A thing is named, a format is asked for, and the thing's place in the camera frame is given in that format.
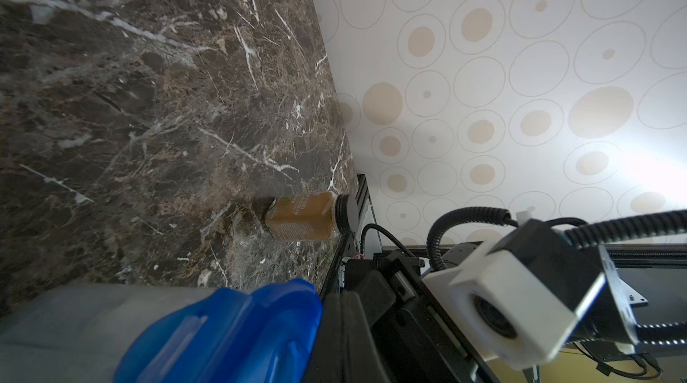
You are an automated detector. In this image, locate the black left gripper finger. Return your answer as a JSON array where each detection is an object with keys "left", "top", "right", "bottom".
[{"left": 302, "top": 291, "right": 389, "bottom": 383}]

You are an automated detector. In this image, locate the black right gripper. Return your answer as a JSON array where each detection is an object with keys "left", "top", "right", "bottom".
[{"left": 343, "top": 251, "right": 498, "bottom": 382}]

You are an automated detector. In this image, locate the blue lid container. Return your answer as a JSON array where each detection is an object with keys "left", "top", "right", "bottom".
[{"left": 1, "top": 279, "right": 323, "bottom": 382}]

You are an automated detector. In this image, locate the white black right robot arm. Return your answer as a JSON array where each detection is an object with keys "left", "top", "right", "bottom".
[{"left": 340, "top": 207, "right": 686, "bottom": 382}]

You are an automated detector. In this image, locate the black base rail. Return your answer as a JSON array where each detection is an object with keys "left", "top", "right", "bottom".
[{"left": 320, "top": 173, "right": 375, "bottom": 301}]

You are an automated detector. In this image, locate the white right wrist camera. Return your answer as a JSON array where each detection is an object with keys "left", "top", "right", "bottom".
[{"left": 422, "top": 243, "right": 604, "bottom": 370}]

